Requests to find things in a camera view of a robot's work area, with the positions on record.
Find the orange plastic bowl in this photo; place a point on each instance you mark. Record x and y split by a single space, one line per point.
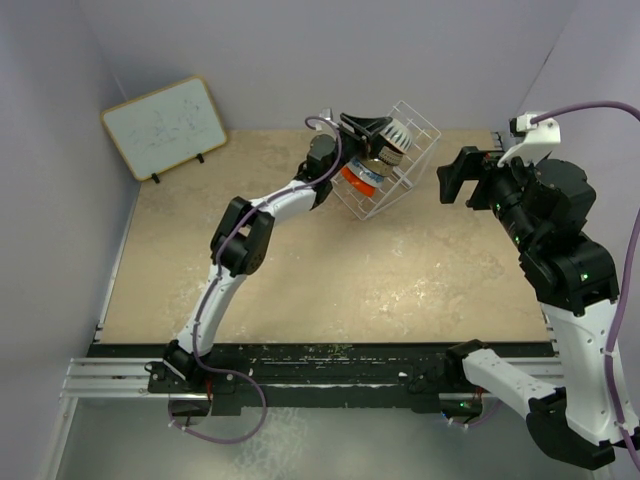
358 184

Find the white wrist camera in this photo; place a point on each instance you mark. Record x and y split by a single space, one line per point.
327 114
536 140

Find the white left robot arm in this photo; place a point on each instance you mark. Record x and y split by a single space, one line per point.
240 242

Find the white bowl orange rim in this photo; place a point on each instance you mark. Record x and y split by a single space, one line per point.
398 135

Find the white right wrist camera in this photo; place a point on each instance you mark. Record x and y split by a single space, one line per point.
536 140

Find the black glossy bowl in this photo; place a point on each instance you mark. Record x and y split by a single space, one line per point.
385 172

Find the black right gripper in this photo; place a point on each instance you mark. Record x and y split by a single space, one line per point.
468 166

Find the blue floral ceramic bowl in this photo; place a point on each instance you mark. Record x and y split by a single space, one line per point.
365 174

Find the small whiteboard wooden frame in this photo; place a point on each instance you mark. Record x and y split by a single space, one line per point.
165 128

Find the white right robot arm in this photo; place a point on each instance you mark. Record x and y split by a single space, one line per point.
583 421

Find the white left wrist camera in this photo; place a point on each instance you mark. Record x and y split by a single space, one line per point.
327 114

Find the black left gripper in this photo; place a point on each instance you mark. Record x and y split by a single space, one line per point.
369 128

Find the white wire dish rack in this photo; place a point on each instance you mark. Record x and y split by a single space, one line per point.
405 176

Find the aluminium extrusion rail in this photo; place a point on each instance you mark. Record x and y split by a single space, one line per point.
100 378

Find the beige bowl dark rim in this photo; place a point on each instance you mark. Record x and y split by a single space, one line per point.
389 156

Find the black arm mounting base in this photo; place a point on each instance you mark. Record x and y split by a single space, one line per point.
306 375

